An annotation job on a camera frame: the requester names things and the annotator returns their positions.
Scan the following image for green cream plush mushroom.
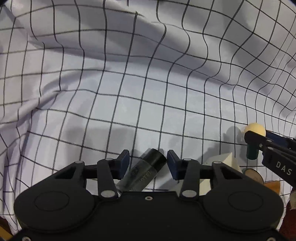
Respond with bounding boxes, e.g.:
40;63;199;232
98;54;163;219
244;123;266;160

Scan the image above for dark bottle with black cap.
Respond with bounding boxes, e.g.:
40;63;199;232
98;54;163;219
116;149;167;193

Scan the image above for green tape roll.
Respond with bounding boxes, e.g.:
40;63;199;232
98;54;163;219
242;168;264;185

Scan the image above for brown wooden block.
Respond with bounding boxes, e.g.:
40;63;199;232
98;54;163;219
264;181;280;195

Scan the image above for white wedge block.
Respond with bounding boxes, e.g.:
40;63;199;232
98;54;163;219
172;152;243;195

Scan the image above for white black checkered cloth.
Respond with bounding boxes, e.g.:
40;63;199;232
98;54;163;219
1;1;295;233

